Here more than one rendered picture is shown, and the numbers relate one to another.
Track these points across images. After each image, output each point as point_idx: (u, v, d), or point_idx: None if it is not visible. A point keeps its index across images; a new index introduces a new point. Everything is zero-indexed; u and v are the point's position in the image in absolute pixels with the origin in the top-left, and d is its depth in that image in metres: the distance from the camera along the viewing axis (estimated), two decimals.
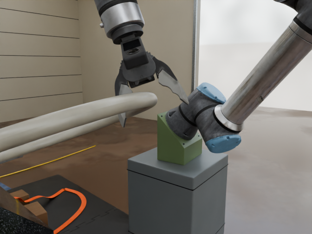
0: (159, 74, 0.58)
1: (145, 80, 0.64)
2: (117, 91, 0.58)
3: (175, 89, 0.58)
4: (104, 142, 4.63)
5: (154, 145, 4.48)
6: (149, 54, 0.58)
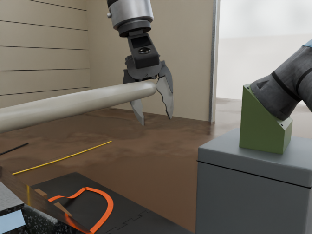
0: (159, 79, 0.57)
1: (146, 77, 0.63)
2: None
3: (166, 100, 0.58)
4: (120, 138, 4.27)
5: (175, 140, 4.12)
6: None
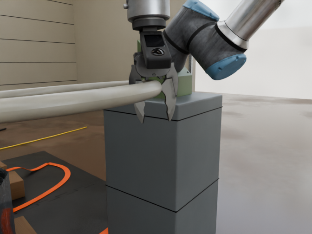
0: (165, 81, 0.57)
1: None
2: None
3: (169, 102, 0.58)
4: (96, 124, 4.41)
5: None
6: None
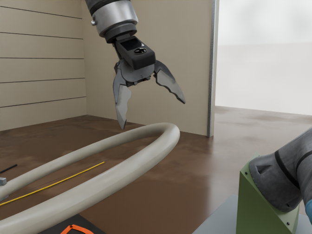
0: (158, 74, 0.58)
1: (138, 80, 0.63)
2: (116, 92, 0.56)
3: (173, 88, 0.59)
4: (113, 157, 4.08)
5: (171, 161, 3.93)
6: None
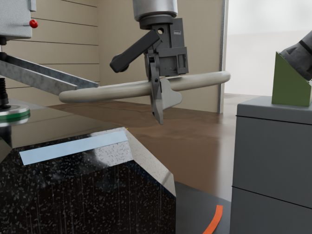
0: (151, 81, 0.55)
1: None
2: None
3: (153, 104, 0.55)
4: (134, 126, 4.49)
5: (188, 128, 4.34)
6: (148, 53, 0.53)
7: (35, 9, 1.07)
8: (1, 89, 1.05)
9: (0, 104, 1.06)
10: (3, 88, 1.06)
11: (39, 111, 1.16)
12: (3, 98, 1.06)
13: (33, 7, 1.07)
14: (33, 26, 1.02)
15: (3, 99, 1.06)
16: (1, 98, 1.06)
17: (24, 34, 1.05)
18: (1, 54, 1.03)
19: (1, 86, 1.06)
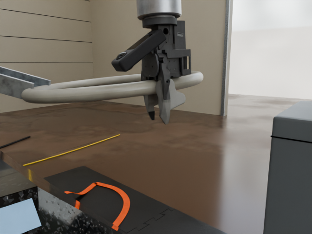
0: (158, 82, 0.54)
1: None
2: None
3: (159, 104, 0.55)
4: (128, 131, 3.97)
5: (188, 134, 3.82)
6: (157, 53, 0.53)
7: None
8: None
9: None
10: None
11: None
12: None
13: None
14: None
15: None
16: None
17: None
18: None
19: None
